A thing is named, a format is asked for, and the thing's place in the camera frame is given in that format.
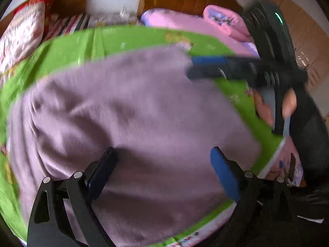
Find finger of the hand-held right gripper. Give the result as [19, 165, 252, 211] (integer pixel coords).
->
[187, 65, 257, 81]
[191, 56, 260, 66]

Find person's right hand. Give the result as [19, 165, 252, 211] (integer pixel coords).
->
[281, 87, 298, 119]

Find green printed blanket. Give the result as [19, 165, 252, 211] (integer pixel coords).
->
[0, 27, 287, 247]

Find pink quilt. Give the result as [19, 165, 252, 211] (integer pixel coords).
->
[140, 5, 259, 57]

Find red white checkered bed sheet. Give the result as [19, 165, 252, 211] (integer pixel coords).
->
[42, 13, 91, 43]

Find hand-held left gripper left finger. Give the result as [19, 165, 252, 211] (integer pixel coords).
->
[27, 147, 119, 247]

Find pink printed bed sheet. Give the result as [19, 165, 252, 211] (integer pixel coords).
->
[258, 136, 305, 187]

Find person's right forearm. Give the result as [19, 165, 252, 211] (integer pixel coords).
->
[289, 87, 329, 183]

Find mauve fleece pants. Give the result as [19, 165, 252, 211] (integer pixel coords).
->
[6, 45, 261, 247]

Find white paper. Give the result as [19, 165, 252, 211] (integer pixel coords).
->
[298, 214, 325, 224]

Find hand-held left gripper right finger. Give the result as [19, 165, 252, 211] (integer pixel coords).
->
[210, 147, 299, 247]

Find person's dark clothing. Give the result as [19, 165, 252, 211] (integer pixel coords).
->
[231, 180, 329, 247]

